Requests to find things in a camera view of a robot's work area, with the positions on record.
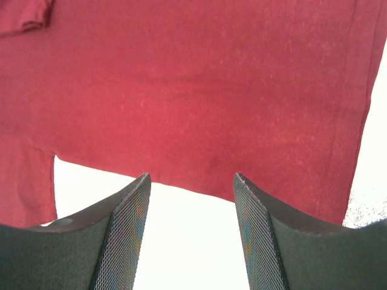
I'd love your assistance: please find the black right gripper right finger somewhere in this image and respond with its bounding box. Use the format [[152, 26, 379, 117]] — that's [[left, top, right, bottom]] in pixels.
[[233, 173, 386, 289]]

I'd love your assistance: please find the dark red t-shirt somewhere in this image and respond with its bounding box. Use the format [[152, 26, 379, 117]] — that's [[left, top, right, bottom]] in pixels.
[[1, 1, 386, 227]]

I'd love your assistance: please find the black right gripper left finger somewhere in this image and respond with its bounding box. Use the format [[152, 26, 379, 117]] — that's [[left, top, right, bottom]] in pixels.
[[1, 173, 151, 290]]

